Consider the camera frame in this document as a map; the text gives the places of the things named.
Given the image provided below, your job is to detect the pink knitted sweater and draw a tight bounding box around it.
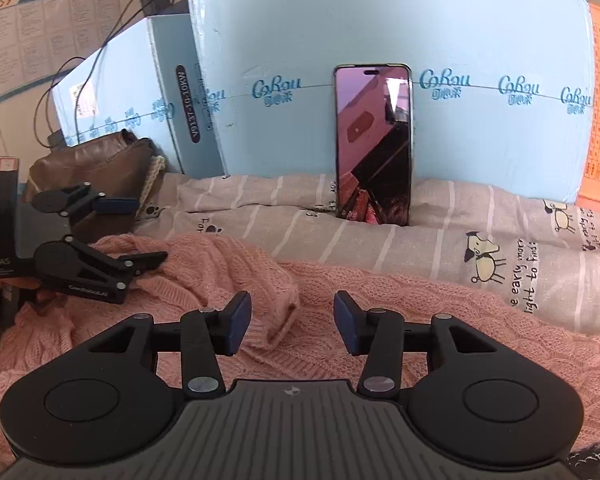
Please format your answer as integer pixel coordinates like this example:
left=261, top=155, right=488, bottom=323
left=0, top=232, right=600, bottom=480

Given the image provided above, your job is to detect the narrow light blue box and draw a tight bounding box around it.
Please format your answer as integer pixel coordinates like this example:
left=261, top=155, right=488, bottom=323
left=47, top=12, right=226, bottom=178

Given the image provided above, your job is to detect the grey cartoon printed blanket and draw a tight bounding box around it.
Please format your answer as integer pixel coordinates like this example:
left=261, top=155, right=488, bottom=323
left=135, top=172, right=600, bottom=341

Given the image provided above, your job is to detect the light blue foam board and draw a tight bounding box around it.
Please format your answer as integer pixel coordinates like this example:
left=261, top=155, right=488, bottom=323
left=187, top=0, right=595, bottom=206

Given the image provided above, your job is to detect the black cable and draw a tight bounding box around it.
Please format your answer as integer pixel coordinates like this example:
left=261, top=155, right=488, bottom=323
left=34, top=0, right=153, bottom=150

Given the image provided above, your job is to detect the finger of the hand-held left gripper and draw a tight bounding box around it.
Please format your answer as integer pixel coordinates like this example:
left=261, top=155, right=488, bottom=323
left=65, top=183, right=138, bottom=226
left=72, top=237, right=170, bottom=286

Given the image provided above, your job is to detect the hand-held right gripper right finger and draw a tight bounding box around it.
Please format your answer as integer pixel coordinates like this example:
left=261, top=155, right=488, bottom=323
left=332, top=290, right=506, bottom=401

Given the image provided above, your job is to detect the blue and white wall chart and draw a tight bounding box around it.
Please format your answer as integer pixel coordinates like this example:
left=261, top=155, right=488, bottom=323
left=0, top=0, right=118, bottom=103

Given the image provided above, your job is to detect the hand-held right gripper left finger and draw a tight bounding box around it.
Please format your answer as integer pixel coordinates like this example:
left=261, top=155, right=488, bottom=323
left=80, top=290, right=253, bottom=401

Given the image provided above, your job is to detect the brown leather bag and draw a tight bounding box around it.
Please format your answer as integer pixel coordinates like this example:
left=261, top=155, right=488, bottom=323
left=21, top=129, right=166, bottom=221

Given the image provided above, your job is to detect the black smartphone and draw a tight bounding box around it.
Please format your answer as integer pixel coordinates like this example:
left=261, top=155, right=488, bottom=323
left=332, top=63, right=413, bottom=227

